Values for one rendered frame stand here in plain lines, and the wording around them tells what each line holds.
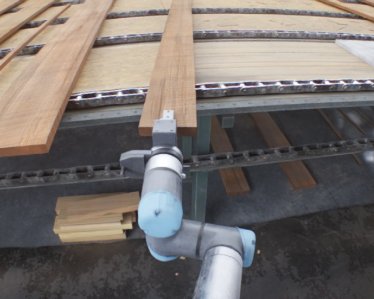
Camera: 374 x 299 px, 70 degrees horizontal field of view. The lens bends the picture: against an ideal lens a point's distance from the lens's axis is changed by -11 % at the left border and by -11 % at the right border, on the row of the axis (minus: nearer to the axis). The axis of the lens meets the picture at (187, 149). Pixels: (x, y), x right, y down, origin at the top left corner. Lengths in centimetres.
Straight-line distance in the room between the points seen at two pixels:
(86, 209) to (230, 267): 102
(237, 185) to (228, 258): 127
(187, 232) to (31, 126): 48
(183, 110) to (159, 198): 33
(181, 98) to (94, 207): 79
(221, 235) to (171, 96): 43
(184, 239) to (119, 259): 94
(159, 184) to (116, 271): 98
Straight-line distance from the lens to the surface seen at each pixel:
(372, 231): 184
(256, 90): 99
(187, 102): 80
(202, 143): 115
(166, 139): 60
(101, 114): 89
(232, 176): 182
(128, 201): 142
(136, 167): 61
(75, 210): 145
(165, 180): 53
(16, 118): 87
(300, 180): 191
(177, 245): 58
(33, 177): 118
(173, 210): 49
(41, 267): 159
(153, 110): 77
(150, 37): 151
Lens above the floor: 127
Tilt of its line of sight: 38 degrees down
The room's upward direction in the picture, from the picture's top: straight up
